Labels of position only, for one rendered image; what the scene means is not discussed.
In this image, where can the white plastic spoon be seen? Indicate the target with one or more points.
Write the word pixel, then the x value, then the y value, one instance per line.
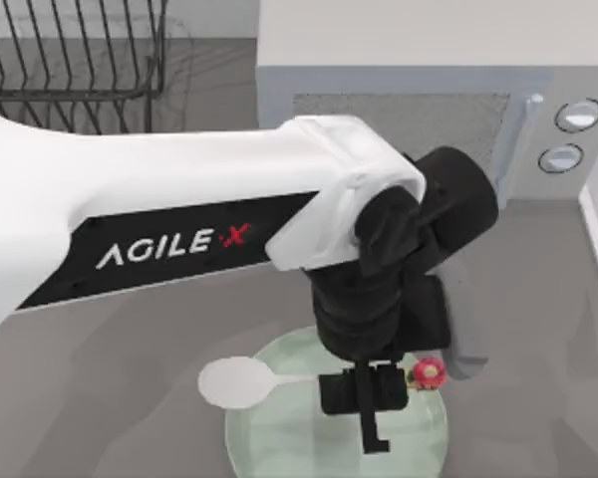
pixel 229 383

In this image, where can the pale green glass plate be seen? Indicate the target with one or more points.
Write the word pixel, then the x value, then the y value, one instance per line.
pixel 284 443

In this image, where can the small red flower-shaped object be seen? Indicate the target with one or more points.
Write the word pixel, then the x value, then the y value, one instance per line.
pixel 428 372

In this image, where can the microwave door with grey window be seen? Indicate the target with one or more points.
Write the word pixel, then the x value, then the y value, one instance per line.
pixel 379 107

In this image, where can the small round microwave knob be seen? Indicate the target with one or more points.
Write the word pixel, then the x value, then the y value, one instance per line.
pixel 560 158

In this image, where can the pale microwave oven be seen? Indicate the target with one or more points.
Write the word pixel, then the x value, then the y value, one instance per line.
pixel 379 40

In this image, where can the large round microwave knob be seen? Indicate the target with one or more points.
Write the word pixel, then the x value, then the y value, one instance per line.
pixel 578 115

